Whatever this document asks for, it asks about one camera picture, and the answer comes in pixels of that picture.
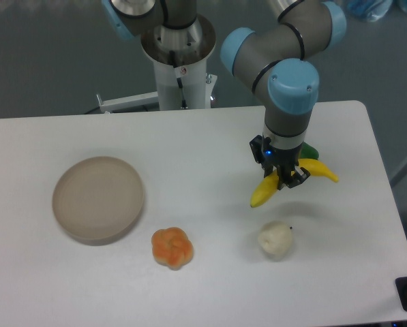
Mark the yellow toy banana bunch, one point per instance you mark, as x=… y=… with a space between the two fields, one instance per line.
x=308 y=161

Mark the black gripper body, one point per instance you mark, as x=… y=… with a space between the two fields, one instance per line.
x=271 y=158

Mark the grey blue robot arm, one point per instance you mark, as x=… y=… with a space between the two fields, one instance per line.
x=273 y=66

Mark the white toy garlic bulb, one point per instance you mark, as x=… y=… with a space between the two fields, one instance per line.
x=275 y=239

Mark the white metal bracket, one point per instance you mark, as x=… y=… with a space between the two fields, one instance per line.
x=133 y=103

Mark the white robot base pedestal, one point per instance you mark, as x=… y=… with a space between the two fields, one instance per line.
x=179 y=58

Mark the beige round plate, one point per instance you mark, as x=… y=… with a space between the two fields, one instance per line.
x=98 y=200

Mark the orange knotted bread roll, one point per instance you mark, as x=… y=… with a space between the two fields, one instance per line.
x=171 y=247

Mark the blue plastic bag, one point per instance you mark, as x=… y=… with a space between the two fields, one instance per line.
x=368 y=10

